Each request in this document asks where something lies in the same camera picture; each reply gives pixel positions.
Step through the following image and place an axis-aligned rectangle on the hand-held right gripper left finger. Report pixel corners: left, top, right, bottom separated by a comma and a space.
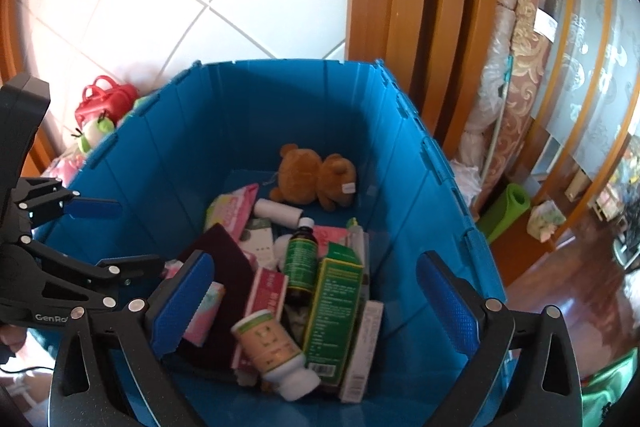
51, 250, 216, 427

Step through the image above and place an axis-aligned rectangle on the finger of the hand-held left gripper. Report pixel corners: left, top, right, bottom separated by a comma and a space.
16, 177, 123, 226
31, 243, 164, 309

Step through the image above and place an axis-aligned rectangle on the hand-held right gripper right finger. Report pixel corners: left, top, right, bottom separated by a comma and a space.
416, 250, 584, 427

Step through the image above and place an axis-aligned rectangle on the maroon cloth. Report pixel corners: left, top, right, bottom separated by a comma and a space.
174, 222, 259, 371

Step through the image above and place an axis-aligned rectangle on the red white box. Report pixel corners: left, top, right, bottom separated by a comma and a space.
244, 267, 289, 316

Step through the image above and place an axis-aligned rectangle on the white green box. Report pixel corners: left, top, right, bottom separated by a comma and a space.
239, 217, 275, 269

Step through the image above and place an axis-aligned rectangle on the long white orange box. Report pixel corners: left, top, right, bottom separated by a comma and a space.
339, 299, 385, 404

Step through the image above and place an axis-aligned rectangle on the beige bottle white cap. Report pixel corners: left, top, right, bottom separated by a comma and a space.
230, 309, 322, 403

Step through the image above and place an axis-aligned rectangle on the pink green box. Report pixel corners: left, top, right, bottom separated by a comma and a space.
204, 184, 261, 239

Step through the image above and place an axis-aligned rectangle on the clear plastic bottle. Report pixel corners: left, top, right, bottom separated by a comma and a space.
344, 216, 371, 259

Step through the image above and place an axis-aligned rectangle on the green yellow medicine box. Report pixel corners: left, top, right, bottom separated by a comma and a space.
302, 242, 365, 384

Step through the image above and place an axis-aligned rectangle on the brown bottle with green label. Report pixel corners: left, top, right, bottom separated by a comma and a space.
283, 216, 321, 309

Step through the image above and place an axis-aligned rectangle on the white roll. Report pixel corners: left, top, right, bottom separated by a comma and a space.
253, 199, 304, 228

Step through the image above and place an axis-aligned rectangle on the blue plastic crate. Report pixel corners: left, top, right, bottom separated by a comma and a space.
31, 59, 517, 427

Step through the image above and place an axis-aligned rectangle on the brown teddy bear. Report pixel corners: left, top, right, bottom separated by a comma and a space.
269, 144, 359, 212

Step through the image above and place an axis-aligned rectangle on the person's left hand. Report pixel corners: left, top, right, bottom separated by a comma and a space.
0, 325, 28, 351

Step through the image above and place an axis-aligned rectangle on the pink pig plush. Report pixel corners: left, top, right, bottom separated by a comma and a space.
49, 154, 89, 184

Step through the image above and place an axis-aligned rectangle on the green white frog plush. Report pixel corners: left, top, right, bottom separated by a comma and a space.
73, 116, 117, 156

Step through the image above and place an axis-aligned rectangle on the red small suitcase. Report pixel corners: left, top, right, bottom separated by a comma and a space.
74, 75, 140, 128

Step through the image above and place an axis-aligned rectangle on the green yoga mat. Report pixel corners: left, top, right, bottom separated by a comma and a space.
476, 183, 531, 245

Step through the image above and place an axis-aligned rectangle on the tissue pack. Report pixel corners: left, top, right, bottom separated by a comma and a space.
527, 200, 567, 241

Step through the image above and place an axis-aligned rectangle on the green bag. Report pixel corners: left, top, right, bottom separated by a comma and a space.
581, 346, 632, 427

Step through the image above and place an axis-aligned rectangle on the rolled patterned carpet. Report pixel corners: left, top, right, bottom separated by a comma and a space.
479, 0, 567, 208

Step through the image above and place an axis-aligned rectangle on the frosted glass sliding door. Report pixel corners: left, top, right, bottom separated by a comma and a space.
530, 0, 640, 190

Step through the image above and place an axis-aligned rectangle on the wooden door frame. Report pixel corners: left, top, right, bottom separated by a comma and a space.
346, 0, 532, 142

